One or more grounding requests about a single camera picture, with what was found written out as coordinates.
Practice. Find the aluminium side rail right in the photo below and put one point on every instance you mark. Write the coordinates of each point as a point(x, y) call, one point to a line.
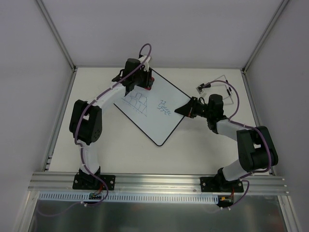
point(250, 98)

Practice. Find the white whiteboard black frame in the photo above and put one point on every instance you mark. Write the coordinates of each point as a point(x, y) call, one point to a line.
point(152, 111)

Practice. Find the aluminium corner post right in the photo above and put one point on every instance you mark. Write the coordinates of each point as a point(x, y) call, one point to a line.
point(270, 26)

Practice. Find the aluminium corner post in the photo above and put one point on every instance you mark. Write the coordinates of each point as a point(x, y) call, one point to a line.
point(48, 19)
point(270, 26)

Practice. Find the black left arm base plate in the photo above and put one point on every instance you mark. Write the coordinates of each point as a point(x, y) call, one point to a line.
point(109, 182)

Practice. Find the white slotted cable duct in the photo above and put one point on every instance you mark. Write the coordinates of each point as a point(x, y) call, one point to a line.
point(129, 197)

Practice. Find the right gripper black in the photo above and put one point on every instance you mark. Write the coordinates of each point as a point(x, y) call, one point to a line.
point(192, 108)

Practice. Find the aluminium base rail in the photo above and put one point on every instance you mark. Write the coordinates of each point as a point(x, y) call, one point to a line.
point(157, 183)

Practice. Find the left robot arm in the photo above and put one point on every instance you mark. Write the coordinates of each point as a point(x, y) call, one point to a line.
point(86, 119)

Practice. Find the red whiteboard eraser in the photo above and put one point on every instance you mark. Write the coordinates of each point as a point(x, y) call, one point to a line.
point(150, 82)

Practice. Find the aluminium side rail left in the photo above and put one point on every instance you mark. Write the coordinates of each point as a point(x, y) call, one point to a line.
point(58, 123)

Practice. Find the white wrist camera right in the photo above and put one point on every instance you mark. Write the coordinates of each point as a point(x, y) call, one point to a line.
point(200, 88)

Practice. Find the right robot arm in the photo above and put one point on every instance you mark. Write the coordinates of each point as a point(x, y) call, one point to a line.
point(256, 151)

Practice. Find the aluminium side rail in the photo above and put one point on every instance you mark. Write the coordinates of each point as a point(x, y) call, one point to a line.
point(250, 98)
point(58, 123)

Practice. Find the aluminium corner post left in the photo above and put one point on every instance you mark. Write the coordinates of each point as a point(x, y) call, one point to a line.
point(48, 19)

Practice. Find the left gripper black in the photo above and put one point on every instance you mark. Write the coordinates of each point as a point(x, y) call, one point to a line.
point(144, 80)

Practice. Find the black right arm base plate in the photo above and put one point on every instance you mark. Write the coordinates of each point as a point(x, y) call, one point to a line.
point(209, 184)

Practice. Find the white wire whiteboard stand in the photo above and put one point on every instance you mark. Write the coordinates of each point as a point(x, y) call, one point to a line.
point(221, 87)

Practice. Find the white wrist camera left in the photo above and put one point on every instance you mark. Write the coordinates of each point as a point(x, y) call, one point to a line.
point(144, 60)

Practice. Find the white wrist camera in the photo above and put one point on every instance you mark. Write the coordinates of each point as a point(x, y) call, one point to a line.
point(144, 60)
point(200, 88)

